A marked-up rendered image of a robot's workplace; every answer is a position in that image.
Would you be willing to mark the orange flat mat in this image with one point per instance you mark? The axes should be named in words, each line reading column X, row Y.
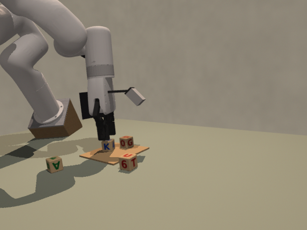
column 112, row 157

